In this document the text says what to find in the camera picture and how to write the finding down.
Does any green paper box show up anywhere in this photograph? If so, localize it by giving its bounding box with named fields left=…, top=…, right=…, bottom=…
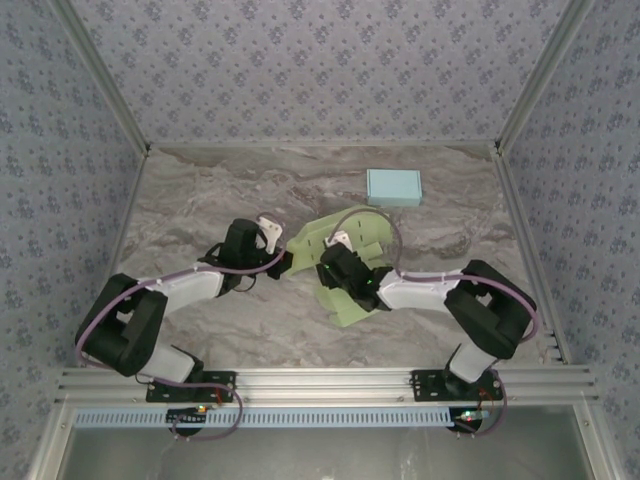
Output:
left=285, top=204, right=395, bottom=329

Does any blue paper box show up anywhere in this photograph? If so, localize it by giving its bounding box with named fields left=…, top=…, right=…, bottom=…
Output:
left=365, top=168, right=424, bottom=209

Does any aluminium mounting beam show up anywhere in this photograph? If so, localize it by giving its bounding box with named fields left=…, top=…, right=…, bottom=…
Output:
left=56, top=367, right=600, bottom=405

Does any grey metal panel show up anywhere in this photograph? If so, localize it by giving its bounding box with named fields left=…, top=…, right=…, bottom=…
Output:
left=64, top=427, right=596, bottom=480

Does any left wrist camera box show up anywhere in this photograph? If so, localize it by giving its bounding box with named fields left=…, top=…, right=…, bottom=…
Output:
left=256, top=214, right=285, bottom=254

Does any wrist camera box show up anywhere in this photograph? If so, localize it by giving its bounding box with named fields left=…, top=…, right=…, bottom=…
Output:
left=256, top=214, right=285, bottom=254
left=323, top=229, right=355, bottom=252

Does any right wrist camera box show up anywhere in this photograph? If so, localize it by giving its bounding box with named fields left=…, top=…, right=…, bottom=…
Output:
left=323, top=229, right=355, bottom=252

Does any thin black left wrist cable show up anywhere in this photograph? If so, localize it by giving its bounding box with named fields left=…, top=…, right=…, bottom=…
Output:
left=233, top=274, right=260, bottom=297

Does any thin aluminium table edge rail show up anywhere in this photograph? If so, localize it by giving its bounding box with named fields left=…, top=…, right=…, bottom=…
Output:
left=147, top=141, right=501, bottom=150

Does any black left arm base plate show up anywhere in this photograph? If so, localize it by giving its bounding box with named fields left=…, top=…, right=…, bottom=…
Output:
left=145, top=370, right=237, bottom=403

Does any narrow aluminium side rail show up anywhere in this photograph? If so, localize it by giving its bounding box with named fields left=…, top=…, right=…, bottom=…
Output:
left=74, top=147, right=151, bottom=371

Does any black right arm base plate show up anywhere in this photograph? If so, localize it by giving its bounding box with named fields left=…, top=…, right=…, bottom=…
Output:
left=410, top=369, right=504, bottom=403

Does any slotted cable duct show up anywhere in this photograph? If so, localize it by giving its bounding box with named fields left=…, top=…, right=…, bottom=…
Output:
left=73, top=405, right=457, bottom=429

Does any black bracket with lit adapter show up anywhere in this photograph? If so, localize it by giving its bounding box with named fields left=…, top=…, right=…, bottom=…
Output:
left=166, top=407, right=210, bottom=427
left=451, top=407, right=490, bottom=432

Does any wide aluminium side rail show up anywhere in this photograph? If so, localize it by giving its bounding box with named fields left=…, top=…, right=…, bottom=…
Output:
left=492, top=147, right=571, bottom=366

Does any aluminium frame post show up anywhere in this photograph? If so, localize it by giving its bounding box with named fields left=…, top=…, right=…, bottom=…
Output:
left=49, top=0, right=152, bottom=156
left=494, top=0, right=596, bottom=151

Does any aluminium frame leg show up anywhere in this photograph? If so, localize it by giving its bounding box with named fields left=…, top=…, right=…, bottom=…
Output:
left=572, top=402, right=621, bottom=480
left=27, top=402, right=76, bottom=480

